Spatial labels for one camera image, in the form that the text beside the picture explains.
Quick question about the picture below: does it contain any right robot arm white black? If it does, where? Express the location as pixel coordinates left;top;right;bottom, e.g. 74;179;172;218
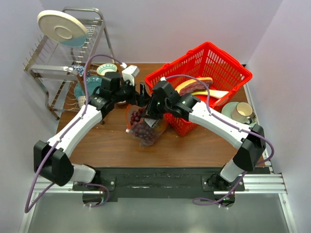
147;80;266;191

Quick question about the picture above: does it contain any red plastic shopping basket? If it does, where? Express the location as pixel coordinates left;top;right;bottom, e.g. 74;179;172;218
144;41;253;137

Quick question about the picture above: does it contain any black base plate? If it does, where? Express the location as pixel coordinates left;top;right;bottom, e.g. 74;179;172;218
72;166;245;203

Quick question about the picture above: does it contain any purple grape bunch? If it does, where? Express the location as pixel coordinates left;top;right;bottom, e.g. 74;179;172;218
130;108;144;126
131;121;156;144

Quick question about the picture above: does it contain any aluminium frame rail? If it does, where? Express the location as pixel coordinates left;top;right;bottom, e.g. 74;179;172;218
237;64;298;233

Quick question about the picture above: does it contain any teal scalloped plate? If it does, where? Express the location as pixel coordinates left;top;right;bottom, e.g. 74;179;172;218
74;76;102;100

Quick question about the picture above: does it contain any blue patterned dish in rack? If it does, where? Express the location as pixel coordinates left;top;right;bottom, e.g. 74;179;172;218
71;62;91;77

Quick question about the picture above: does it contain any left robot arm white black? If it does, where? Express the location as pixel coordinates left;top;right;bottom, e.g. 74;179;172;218
34;72;150;190

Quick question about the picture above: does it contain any mint green saucer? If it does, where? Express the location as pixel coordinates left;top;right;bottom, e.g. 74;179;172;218
221;102;257;126

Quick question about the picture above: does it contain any large white blue plate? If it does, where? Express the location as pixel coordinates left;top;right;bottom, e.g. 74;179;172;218
37;10;88;48

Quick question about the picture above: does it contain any patterned bowl in rack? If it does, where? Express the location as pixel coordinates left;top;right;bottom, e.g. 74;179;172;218
78;96;86;108

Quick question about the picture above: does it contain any white green leek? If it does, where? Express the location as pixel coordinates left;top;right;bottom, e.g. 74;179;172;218
192;90;229;99

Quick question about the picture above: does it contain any clear zip top bag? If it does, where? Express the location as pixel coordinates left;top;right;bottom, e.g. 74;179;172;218
126;105;168;148

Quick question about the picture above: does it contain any yellow rimmed teal bowl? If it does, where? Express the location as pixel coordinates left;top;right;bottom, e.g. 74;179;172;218
96;63;118;76

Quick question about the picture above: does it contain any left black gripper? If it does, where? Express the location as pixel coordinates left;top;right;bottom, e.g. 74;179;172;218
112;77;151;107

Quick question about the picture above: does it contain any metal dish rack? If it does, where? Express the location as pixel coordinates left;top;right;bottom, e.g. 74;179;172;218
24;6;114;120

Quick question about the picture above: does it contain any orange fruit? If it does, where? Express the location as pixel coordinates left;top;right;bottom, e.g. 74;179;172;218
153;119;168;136

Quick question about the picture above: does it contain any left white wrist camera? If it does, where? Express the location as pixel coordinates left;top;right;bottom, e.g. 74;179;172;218
121;63;139;85

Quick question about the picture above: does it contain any cream enamel mug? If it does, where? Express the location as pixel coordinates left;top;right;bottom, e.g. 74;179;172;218
231;102;256;125

